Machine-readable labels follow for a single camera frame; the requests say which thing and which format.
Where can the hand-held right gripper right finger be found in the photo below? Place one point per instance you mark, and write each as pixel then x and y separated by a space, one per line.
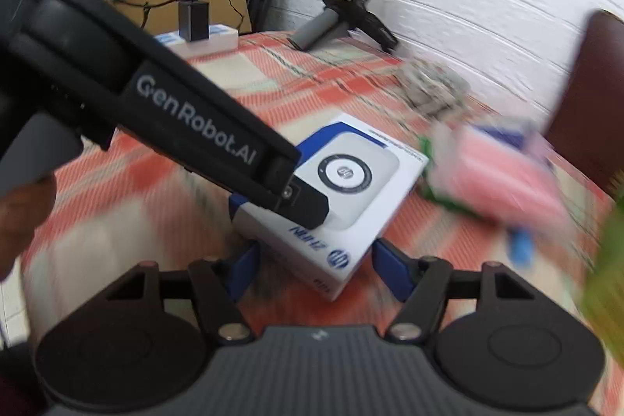
pixel 390 267

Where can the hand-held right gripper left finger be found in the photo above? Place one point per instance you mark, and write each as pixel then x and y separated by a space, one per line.
pixel 245 272

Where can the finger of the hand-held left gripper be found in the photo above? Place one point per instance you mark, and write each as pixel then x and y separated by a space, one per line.
pixel 306 201

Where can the white and blue product box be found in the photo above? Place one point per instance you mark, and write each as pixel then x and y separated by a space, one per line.
pixel 370 182

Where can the red card pack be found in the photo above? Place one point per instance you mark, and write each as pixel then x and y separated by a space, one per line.
pixel 497 172

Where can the person's left hand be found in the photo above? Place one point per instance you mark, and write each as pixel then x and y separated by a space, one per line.
pixel 24 221

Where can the black power adapter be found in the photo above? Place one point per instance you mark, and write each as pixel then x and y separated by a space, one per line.
pixel 193 19

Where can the white power strip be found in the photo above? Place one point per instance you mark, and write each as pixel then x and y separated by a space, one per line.
pixel 217 40

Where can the plaid blanket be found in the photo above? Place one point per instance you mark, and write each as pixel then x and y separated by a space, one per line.
pixel 312 84

